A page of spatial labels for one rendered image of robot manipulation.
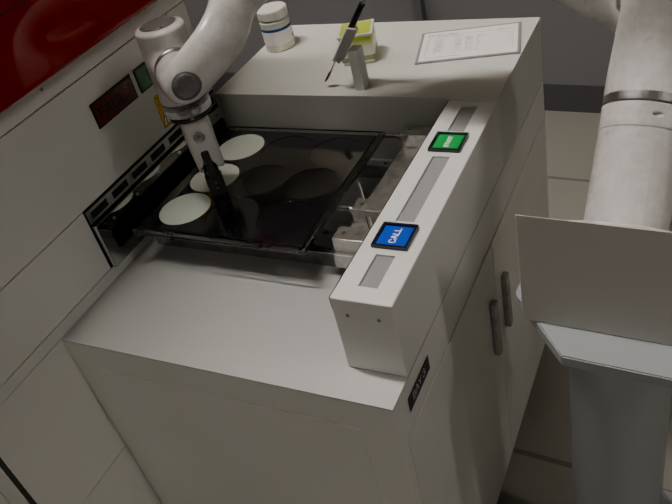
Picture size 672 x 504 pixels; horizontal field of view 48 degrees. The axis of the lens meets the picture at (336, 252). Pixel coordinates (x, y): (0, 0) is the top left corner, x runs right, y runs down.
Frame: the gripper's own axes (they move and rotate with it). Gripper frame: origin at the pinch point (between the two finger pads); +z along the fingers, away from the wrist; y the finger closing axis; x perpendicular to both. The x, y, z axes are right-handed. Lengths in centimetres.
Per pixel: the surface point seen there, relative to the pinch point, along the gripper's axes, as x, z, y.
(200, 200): 3.9, 2.0, -0.5
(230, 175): -3.1, 1.9, 4.7
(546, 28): -140, 56, 131
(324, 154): -21.5, 2.1, 0.9
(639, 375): -45, 11, -67
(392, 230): -22.5, -4.4, -38.0
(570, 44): -146, 62, 124
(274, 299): -2.9, 10.0, -26.1
